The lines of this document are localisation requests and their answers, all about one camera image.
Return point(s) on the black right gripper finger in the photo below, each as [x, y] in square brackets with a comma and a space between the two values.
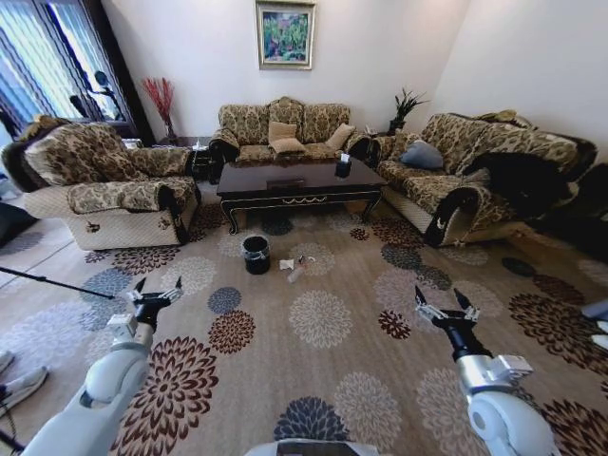
[468, 309]
[425, 308]

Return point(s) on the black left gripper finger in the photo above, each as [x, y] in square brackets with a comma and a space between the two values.
[139, 293]
[176, 291]

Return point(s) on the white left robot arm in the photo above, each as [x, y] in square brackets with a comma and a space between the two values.
[114, 375]

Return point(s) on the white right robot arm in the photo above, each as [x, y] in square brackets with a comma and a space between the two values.
[499, 423]

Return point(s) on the black round trash bin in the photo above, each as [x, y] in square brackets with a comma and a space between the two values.
[256, 259]

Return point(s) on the white crumpled paper trash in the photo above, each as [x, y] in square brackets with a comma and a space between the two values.
[286, 265]

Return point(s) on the clear crumpled plastic trash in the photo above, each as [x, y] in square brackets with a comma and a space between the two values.
[295, 277]

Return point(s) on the crumpled colourful wrapper trash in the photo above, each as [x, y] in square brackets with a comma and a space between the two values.
[307, 260]

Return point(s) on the black floor cushion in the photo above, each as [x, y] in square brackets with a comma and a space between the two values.
[14, 223]

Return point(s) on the black tripod pole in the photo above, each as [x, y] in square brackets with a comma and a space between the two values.
[57, 283]

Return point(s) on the floral patterned armchair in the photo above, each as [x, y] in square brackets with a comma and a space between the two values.
[109, 195]

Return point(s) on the floral two-seat sofa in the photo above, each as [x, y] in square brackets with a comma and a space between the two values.
[427, 190]

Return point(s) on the grey and white slippers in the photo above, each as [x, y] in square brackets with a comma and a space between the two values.
[597, 323]

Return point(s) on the dark wooden side table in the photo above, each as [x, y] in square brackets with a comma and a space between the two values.
[183, 157]

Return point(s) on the black fur blanket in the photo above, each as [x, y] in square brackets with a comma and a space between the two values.
[518, 180]

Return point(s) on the floral patterned beige rug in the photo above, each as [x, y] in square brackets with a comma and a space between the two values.
[285, 380]

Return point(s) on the white sneaker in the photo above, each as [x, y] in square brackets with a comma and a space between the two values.
[24, 387]

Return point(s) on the grey-blue cushion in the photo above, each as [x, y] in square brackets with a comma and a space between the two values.
[422, 155]

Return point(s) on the black tissue box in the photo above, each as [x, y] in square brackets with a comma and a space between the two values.
[343, 168]

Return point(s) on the dark wooden coffee table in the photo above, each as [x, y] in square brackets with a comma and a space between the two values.
[304, 190]

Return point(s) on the white robot front shell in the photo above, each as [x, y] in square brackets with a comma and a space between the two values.
[313, 449]

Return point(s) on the beige square cushion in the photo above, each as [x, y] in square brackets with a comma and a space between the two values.
[282, 131]
[288, 146]
[340, 137]

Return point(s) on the red dried branches in vase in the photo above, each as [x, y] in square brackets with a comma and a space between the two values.
[162, 102]

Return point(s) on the green potted plant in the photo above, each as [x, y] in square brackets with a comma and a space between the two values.
[404, 111]

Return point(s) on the floral three-seat sofa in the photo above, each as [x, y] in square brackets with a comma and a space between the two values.
[285, 114]

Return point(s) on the black stand with round head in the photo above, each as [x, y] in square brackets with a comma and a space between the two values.
[102, 83]

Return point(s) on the sheer window curtain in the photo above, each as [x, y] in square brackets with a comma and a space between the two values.
[43, 52]

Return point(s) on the framed green painting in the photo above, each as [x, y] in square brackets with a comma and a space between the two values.
[285, 34]

